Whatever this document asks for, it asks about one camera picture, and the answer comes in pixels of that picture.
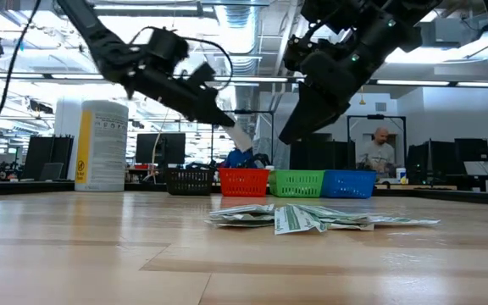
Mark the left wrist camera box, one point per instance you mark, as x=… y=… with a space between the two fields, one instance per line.
x=201 y=76

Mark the silver ventilation duct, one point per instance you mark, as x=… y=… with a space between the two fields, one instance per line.
x=244 y=25

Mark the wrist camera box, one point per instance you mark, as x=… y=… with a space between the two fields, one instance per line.
x=299 y=51
x=201 y=76

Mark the person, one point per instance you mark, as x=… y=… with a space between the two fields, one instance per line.
x=237 y=159
x=377 y=152

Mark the black plastic basket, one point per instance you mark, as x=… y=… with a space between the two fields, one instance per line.
x=189 y=182

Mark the background black robot arm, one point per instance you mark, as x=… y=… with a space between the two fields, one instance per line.
x=263 y=160

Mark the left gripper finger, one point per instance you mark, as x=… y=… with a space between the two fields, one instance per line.
x=223 y=118

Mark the red plastic basket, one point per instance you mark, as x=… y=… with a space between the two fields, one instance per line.
x=244 y=182

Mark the wall vent grille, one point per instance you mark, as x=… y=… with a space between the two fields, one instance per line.
x=380 y=106

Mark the white wipes canister yellow stripe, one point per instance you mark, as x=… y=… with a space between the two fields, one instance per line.
x=100 y=148

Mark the black partition panels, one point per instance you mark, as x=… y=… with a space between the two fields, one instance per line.
x=49 y=150

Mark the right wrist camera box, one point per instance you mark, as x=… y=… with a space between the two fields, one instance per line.
x=299 y=51

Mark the black metal frame rig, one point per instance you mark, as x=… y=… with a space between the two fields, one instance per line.
x=261 y=112
x=375 y=117

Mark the green plastic basket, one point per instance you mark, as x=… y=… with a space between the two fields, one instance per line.
x=297 y=184

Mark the blue plastic basket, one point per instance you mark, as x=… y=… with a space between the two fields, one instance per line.
x=347 y=184

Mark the white printed cup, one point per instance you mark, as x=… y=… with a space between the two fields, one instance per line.
x=400 y=175

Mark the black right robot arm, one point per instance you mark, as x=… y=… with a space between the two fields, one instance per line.
x=379 y=21

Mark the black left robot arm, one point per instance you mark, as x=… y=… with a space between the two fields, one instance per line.
x=100 y=42

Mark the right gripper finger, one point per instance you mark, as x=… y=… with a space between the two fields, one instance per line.
x=312 y=114
x=298 y=106

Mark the yellow hanging pendant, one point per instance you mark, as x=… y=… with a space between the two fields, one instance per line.
x=362 y=99

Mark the black monitor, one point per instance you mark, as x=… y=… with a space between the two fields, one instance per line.
x=434 y=161
x=473 y=149
x=168 y=148

